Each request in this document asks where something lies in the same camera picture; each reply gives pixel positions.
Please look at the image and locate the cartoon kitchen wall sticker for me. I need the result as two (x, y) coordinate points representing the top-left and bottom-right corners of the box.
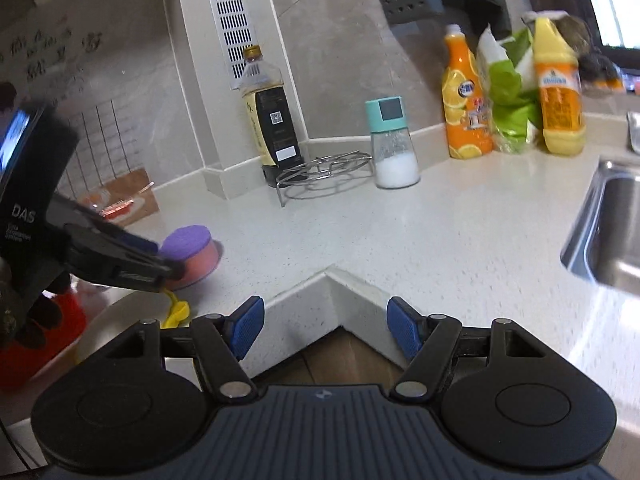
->
(1, 22), (171, 224)

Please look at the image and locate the green white vegetable bag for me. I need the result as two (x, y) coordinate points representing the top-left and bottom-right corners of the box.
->
(476, 26), (542, 154)

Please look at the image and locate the yellow round scrub pad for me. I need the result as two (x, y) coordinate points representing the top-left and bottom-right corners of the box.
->
(74, 286), (192, 366)

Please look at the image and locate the white wall vent grille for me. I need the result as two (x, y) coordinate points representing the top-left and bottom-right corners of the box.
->
(209, 0), (255, 90)

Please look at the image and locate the orange detergent bottle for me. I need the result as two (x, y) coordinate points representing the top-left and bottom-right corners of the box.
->
(442, 24), (494, 160)

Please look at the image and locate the stainless steel sink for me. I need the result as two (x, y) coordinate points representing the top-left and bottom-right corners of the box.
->
(561, 158), (640, 296)

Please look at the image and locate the teal lid salt shaker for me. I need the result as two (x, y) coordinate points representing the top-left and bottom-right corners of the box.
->
(366, 96), (420, 190)

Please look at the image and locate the yellow detergent bottle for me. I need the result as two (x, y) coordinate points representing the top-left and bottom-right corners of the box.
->
(533, 16), (586, 156)

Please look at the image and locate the metal wire steamer rack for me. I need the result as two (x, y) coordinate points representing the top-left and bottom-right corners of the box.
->
(276, 150), (374, 207)

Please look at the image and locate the dark soy sauce bottle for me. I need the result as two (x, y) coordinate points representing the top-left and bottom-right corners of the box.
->
(239, 46), (304, 188)

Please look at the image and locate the purple pink sponge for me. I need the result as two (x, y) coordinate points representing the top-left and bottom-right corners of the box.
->
(158, 224), (224, 290)

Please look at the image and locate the red rectangular food container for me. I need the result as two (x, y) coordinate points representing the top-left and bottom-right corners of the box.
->
(1, 281), (108, 392)

